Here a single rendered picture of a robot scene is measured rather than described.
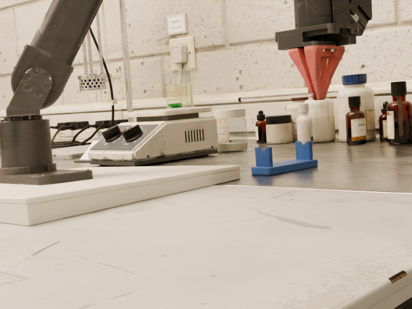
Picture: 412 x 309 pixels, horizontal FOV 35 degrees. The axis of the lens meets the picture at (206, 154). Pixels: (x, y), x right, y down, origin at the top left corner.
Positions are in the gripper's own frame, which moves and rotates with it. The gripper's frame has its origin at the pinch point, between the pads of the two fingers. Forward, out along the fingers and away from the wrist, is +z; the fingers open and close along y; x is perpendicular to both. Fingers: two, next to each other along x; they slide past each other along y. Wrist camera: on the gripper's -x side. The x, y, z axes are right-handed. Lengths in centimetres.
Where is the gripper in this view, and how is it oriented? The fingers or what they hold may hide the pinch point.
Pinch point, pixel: (319, 94)
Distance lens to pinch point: 94.7
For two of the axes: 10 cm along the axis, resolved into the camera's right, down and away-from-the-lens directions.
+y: -6.6, -0.2, 7.5
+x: -7.5, 1.0, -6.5
